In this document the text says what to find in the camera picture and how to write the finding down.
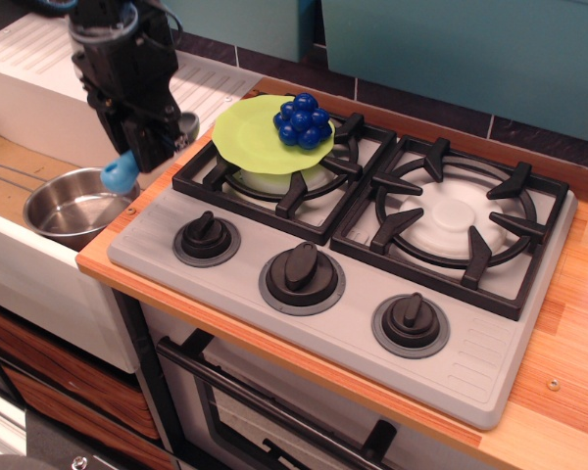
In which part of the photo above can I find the black right burner grate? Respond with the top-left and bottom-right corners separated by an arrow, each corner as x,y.
331,136 -> 577,320

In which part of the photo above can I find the blue toy blueberry cluster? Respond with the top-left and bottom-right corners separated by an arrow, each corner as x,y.
272,93 -> 333,151

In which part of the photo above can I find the white burner cap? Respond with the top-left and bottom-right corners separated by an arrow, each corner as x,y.
399,178 -> 519,259
224,155 -> 354,200

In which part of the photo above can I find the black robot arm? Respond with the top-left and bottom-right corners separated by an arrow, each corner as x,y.
32,1 -> 199,173

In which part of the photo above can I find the grey toy stove top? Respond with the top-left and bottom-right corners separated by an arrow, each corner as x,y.
108,114 -> 577,430

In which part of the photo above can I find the toy oven door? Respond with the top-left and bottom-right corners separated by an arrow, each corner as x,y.
143,306 -> 486,469

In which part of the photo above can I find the light green plate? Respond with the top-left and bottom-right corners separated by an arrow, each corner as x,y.
212,95 -> 335,174

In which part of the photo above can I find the white right burner cap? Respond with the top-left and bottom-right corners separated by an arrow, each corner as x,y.
399,178 -> 519,259

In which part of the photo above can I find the black right stove knob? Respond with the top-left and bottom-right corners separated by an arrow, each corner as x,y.
371,293 -> 451,359

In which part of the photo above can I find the black stove knob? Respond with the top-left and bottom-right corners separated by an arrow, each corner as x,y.
172,211 -> 241,268
259,242 -> 346,316
371,293 -> 451,359

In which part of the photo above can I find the stainless steel pot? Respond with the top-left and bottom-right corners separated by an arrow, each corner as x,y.
0,164 -> 141,252

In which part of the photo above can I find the black left stove knob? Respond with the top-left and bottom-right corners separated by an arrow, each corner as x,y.
172,211 -> 241,268

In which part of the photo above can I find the wooden drawer front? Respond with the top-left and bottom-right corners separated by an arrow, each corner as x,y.
0,307 -> 173,469

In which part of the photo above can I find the black left burner grate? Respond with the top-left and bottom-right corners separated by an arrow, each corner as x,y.
172,113 -> 397,245

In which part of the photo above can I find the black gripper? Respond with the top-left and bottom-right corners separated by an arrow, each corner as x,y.
70,19 -> 188,172

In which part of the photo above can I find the black oven door handle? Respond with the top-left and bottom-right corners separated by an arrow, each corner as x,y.
156,332 -> 396,469

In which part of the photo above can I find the black burner grate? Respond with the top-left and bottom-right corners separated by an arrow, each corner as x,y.
172,113 -> 397,245
331,136 -> 577,320

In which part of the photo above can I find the black middle stove knob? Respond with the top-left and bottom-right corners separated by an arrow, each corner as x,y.
259,242 -> 346,316

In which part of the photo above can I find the grey spoon with blue handle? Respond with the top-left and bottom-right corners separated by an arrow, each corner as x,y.
101,113 -> 200,194

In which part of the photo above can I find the white left burner cap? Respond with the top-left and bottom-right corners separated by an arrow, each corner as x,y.
224,155 -> 354,200

